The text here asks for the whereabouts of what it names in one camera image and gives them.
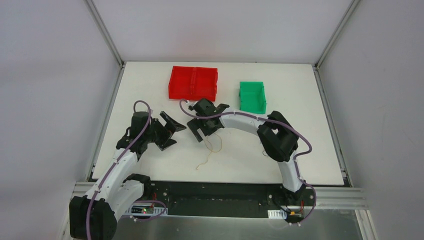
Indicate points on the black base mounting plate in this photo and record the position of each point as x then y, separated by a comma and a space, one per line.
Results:
228, 200

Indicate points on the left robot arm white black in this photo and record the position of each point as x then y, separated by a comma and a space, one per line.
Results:
94, 216

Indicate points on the green plastic bin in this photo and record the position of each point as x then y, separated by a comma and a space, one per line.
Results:
252, 97

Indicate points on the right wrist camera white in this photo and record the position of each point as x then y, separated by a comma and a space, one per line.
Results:
190, 105

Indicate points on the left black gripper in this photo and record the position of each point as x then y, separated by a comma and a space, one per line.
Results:
165, 132

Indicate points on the red two-compartment plastic bin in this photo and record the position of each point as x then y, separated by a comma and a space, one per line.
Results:
193, 83

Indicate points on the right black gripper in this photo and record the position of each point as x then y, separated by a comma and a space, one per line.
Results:
201, 125

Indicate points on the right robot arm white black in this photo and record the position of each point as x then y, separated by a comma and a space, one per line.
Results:
278, 138

